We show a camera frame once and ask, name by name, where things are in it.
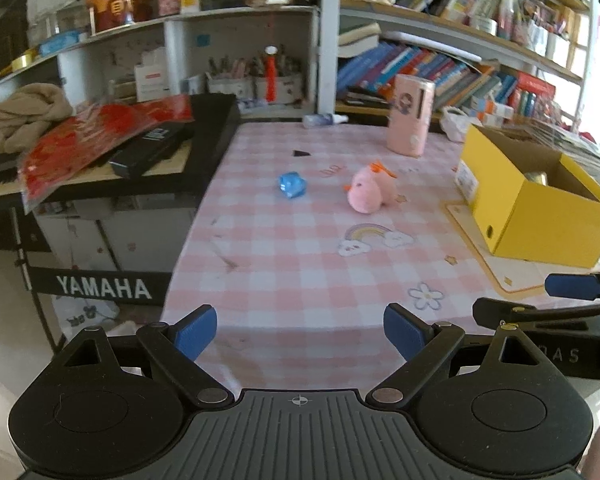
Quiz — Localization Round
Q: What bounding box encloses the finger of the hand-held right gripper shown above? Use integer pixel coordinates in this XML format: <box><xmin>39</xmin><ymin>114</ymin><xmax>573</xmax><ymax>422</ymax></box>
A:
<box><xmin>472</xmin><ymin>297</ymin><xmax>600</xmax><ymax>333</ymax></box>
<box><xmin>545</xmin><ymin>270</ymin><xmax>600</xmax><ymax>301</ymax></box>

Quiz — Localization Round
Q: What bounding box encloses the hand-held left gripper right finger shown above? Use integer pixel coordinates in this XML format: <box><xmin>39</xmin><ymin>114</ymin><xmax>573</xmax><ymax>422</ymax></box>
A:
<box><xmin>366</xmin><ymin>303</ymin><xmax>548</xmax><ymax>407</ymax></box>

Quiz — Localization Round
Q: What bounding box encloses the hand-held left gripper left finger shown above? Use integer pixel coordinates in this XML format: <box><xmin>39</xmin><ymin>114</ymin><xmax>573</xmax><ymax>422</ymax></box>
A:
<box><xmin>55</xmin><ymin>304</ymin><xmax>235</xmax><ymax>409</ymax></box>

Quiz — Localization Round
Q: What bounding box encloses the yellow cardboard box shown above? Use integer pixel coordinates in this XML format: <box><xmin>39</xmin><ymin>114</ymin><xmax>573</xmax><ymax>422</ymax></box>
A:
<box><xmin>454</xmin><ymin>124</ymin><xmax>600</xmax><ymax>269</ymax></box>

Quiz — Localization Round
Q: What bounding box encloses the pink plush toy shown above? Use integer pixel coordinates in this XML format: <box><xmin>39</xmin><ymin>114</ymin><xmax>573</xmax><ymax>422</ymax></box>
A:
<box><xmin>343</xmin><ymin>161</ymin><xmax>399</xmax><ymax>212</ymax></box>

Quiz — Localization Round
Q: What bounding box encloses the blue plastic item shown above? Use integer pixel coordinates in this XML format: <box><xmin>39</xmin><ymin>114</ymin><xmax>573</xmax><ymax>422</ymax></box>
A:
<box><xmin>279</xmin><ymin>172</ymin><xmax>306</xmax><ymax>200</ymax></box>

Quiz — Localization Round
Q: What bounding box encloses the beige table mat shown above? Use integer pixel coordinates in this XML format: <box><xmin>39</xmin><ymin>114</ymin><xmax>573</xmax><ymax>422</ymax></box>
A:
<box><xmin>445</xmin><ymin>200</ymin><xmax>600</xmax><ymax>296</ymax></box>

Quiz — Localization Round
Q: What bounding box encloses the white plastic bag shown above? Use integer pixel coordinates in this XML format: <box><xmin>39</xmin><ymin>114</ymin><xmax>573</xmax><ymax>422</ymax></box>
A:
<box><xmin>54</xmin><ymin>296</ymin><xmax>122</xmax><ymax>342</ymax></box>

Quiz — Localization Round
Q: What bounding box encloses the white cabinet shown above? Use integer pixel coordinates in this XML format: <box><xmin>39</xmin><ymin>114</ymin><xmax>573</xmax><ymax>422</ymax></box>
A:
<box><xmin>34</xmin><ymin>194</ymin><xmax>197</xmax><ymax>277</ymax></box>

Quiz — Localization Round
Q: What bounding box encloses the pink checked tablecloth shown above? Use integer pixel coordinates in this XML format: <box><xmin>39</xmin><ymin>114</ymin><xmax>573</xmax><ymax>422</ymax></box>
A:
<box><xmin>160</xmin><ymin>120</ymin><xmax>600</xmax><ymax>392</ymax></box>

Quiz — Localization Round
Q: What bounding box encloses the stack of magazines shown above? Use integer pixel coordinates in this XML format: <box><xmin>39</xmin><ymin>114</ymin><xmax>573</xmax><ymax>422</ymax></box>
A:
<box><xmin>522</xmin><ymin>117</ymin><xmax>600</xmax><ymax>172</ymax></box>

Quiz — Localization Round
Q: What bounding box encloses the black long case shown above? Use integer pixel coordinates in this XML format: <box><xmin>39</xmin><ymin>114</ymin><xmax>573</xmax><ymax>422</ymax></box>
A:
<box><xmin>108</xmin><ymin>122</ymin><xmax>196</xmax><ymax>180</ymax></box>

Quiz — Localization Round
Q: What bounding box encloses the black digital piano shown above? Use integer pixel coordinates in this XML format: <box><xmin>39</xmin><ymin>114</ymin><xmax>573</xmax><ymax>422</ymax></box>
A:
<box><xmin>0</xmin><ymin>94</ymin><xmax>242</xmax><ymax>307</ymax></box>

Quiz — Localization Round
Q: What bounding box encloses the pink carton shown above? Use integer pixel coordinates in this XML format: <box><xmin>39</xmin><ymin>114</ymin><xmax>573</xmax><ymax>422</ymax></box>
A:
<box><xmin>385</xmin><ymin>73</ymin><xmax>435</xmax><ymax>155</ymax></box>

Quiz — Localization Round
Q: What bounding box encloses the red plastic bag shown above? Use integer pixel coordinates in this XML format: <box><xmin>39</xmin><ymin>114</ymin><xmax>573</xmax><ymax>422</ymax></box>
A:
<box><xmin>17</xmin><ymin>94</ymin><xmax>196</xmax><ymax>214</ymax></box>

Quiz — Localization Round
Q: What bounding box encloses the small white plastic bottle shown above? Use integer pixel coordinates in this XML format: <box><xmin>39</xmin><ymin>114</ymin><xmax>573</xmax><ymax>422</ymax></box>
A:
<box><xmin>302</xmin><ymin>113</ymin><xmax>350</xmax><ymax>129</ymax></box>

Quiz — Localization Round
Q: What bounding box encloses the white pen holder with pens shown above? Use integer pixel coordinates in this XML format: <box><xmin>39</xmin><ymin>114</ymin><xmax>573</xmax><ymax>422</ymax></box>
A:
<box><xmin>525</xmin><ymin>10</ymin><xmax>572</xmax><ymax>62</ymax></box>

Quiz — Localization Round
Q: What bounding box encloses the desk organiser with pens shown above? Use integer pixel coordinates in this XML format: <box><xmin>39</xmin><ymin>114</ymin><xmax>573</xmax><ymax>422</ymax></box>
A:
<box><xmin>205</xmin><ymin>57</ymin><xmax>304</xmax><ymax>104</ymax></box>

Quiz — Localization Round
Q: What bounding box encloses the white red box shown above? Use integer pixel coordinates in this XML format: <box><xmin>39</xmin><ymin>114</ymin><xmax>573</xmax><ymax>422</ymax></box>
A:
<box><xmin>133</xmin><ymin>59</ymin><xmax>174</xmax><ymax>104</ymax></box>

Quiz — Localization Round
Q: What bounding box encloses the red tube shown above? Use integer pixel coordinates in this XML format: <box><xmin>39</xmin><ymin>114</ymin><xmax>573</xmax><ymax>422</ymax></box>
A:
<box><xmin>264</xmin><ymin>46</ymin><xmax>280</xmax><ymax>105</ymax></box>

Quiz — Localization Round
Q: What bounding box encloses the white round jar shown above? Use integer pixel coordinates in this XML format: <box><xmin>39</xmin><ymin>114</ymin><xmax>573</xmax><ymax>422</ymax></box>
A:
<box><xmin>470</xmin><ymin>16</ymin><xmax>499</xmax><ymax>37</ymax></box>

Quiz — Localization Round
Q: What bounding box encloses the beige crumpled cloth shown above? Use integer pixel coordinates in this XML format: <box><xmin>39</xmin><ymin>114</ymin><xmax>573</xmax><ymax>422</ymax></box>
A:
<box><xmin>0</xmin><ymin>83</ymin><xmax>75</xmax><ymax>154</ymax></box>

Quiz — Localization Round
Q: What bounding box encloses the clear tall bottle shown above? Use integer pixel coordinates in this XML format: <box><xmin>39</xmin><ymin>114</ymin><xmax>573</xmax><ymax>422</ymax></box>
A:
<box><xmin>497</xmin><ymin>0</ymin><xmax>515</xmax><ymax>39</ymax></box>

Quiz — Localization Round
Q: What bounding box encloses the white wooden bookshelf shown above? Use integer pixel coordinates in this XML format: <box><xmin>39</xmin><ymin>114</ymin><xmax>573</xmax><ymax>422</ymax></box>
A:
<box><xmin>317</xmin><ymin>0</ymin><xmax>593</xmax><ymax>133</ymax></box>

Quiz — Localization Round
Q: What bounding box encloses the white rolled paper tube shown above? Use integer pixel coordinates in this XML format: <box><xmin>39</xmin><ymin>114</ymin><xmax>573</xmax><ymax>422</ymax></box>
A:
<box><xmin>382</xmin><ymin>31</ymin><xmax>482</xmax><ymax>62</ymax></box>

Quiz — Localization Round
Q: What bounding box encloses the white shelf unit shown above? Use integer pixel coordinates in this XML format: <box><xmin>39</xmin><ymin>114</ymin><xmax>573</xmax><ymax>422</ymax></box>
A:
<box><xmin>0</xmin><ymin>5</ymin><xmax>322</xmax><ymax>117</ymax></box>

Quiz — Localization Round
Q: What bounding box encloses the white thick book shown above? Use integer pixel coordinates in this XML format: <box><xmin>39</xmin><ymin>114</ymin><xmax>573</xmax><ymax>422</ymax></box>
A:
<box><xmin>337</xmin><ymin>22</ymin><xmax>382</xmax><ymax>59</ymax></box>

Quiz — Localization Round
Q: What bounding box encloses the blue flat box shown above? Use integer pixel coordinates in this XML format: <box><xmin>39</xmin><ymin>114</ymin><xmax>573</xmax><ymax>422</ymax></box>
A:
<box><xmin>38</xmin><ymin>30</ymin><xmax>89</xmax><ymax>57</ymax></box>

